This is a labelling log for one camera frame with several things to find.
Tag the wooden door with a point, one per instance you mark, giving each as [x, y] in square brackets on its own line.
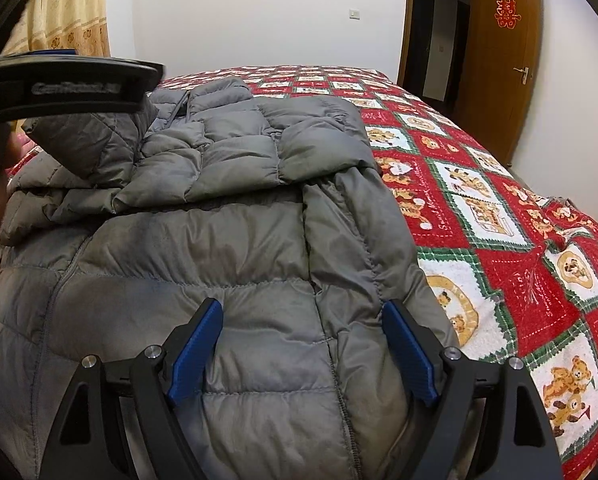
[499, 90]

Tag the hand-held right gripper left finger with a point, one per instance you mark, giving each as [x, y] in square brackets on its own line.
[194, 355]

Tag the grey puffer jacket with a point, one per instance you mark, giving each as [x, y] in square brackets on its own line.
[249, 240]

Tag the red paper door decoration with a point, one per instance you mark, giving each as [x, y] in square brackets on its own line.
[507, 12]

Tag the red bear print bedspread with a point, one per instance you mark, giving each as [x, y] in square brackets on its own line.
[504, 270]

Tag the dark wooden door frame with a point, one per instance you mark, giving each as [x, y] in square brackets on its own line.
[407, 35]

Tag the beige patterned curtain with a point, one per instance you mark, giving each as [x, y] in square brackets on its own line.
[69, 10]

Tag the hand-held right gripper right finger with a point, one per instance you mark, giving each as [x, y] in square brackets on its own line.
[409, 355]

